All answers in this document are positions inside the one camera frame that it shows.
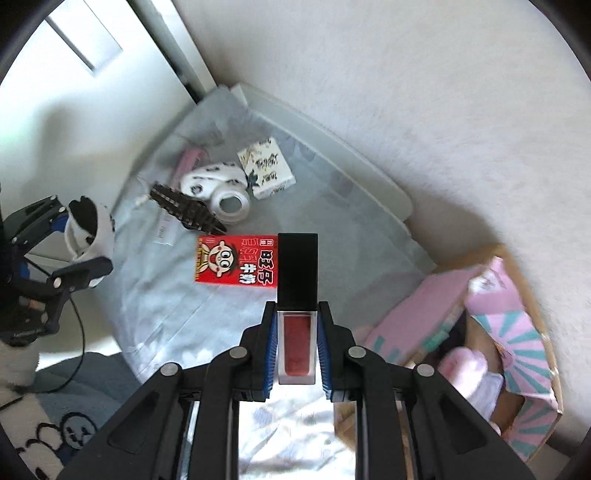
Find white printed tissue pack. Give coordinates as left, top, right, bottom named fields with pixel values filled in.
left=237, top=137, right=295, bottom=200

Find pale floral blanket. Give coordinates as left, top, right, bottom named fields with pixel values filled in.
left=108, top=83, right=439, bottom=480

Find white printed sock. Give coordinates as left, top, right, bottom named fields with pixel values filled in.
left=65, top=196, right=115, bottom=289
left=179, top=161, right=247, bottom=197

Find red milk carton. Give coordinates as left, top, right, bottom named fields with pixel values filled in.
left=194, top=234, right=280, bottom=291

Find black hair claw clip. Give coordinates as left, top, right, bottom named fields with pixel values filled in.
left=150, top=183, right=227, bottom=234

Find cardboard box with pink lining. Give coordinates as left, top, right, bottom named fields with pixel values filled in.
left=332, top=244, right=565, bottom=462

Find cartoon print rug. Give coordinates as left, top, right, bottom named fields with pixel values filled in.
left=0, top=351, right=139, bottom=480

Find red lipstick with black cap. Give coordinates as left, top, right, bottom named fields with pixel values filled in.
left=276, top=233, right=319, bottom=386

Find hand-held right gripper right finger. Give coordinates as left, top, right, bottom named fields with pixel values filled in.
left=318, top=302, right=536, bottom=480

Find black cable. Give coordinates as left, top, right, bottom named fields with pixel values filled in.
left=0, top=258, right=86, bottom=409

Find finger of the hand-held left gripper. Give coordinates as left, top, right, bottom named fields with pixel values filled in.
left=9, top=196, right=70, bottom=252
left=44, top=257, right=114, bottom=334

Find pink fluffy sock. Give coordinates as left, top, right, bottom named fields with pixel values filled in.
left=438, top=347, right=489, bottom=402

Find white tape roll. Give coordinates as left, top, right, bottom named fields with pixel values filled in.
left=209, top=183, right=251, bottom=225

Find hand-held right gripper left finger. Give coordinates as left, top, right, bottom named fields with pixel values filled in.
left=60, top=302, right=279, bottom=480

